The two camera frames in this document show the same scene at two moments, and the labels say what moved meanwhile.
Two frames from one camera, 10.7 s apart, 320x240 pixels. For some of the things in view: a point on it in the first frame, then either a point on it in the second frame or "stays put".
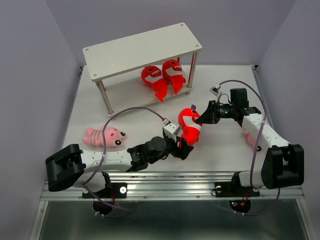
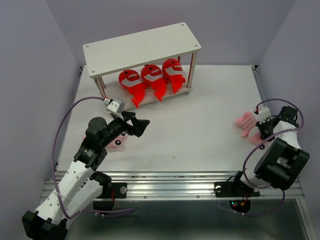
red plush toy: [172, 72] stays put
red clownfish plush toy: [187, 118] → [131, 80]
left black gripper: [184, 148] → [139, 124]
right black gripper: [209, 116] → [263, 136]
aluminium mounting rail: [174, 185] stays put
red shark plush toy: [152, 76] stays put
